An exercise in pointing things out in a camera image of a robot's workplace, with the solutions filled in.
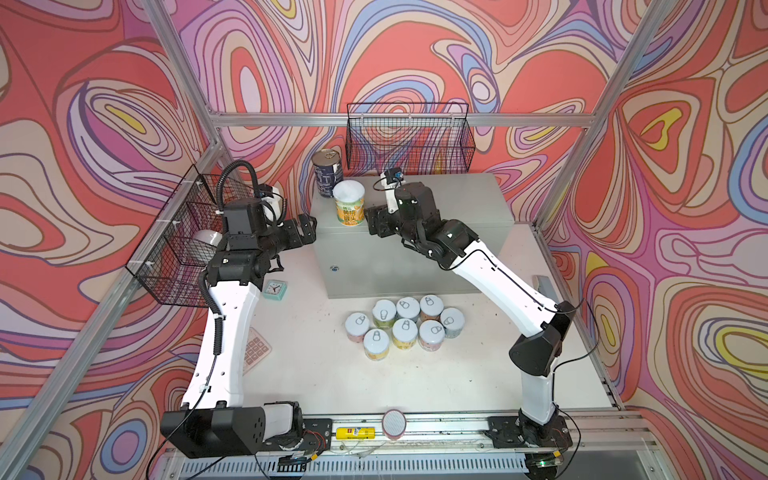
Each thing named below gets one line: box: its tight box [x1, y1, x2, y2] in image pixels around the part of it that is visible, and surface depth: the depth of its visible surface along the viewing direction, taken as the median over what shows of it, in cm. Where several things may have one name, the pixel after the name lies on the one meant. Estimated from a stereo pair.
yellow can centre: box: [392, 318, 418, 350], surface depth 88 cm
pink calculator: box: [242, 327, 272, 376], surface depth 88 cm
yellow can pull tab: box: [363, 328, 390, 362], surface depth 86 cm
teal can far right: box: [440, 307, 465, 339], surface depth 90 cm
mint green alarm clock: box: [262, 279, 288, 301], surface depth 101 cm
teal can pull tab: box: [396, 296, 421, 318], surface depth 92 cm
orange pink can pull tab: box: [419, 294, 445, 316], surface depth 93 cm
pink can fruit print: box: [418, 319, 445, 352], surface depth 87 cm
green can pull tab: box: [372, 299, 397, 329], surface depth 91 cm
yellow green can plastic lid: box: [332, 179, 366, 227], surface depth 70 cm
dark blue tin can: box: [311, 148, 344, 198], surface depth 75 cm
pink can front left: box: [344, 312, 370, 343], surface depth 90 cm
